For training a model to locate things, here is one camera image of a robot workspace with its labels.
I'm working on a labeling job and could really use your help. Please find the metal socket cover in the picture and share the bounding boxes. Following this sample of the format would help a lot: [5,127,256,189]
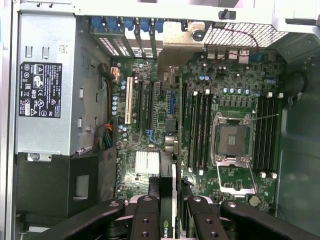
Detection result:
[215,163,258,198]

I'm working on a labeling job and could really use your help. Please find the round coin battery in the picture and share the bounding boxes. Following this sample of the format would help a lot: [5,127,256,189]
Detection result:
[248,194,261,208]

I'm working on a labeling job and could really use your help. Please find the white chipset heatsink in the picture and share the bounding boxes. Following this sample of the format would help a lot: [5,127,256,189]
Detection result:
[135,150,161,175]

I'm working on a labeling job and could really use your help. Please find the CPU socket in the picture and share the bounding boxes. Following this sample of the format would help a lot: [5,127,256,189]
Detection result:
[210,113,254,166]

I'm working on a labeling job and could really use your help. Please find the black plastic shroud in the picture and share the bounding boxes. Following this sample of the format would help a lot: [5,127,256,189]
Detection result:
[14,149,118,219]

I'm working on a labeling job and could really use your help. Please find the black expansion slot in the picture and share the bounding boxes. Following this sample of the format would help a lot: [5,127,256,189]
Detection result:
[148,80,154,129]
[137,79,144,129]

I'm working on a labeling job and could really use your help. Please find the thin metal locking lever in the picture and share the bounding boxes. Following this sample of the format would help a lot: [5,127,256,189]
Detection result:
[250,113,280,123]

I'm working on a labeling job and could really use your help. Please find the blue expansion slot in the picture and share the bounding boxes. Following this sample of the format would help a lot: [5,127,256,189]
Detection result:
[169,88,175,114]

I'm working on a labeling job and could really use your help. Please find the white expansion slot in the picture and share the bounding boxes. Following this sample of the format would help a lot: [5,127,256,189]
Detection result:
[124,75,134,125]

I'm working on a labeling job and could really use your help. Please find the grey power supply unit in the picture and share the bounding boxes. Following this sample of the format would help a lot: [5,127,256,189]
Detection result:
[14,11,79,156]

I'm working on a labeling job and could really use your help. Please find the green motherboard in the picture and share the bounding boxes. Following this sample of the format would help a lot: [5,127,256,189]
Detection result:
[109,49,286,221]

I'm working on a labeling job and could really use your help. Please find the blue card retainer clips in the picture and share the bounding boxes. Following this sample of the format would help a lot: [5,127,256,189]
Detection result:
[90,15,165,34]

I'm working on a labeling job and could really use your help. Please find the power supply wire bundle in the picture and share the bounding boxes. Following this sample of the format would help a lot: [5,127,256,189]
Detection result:
[93,62,120,152]

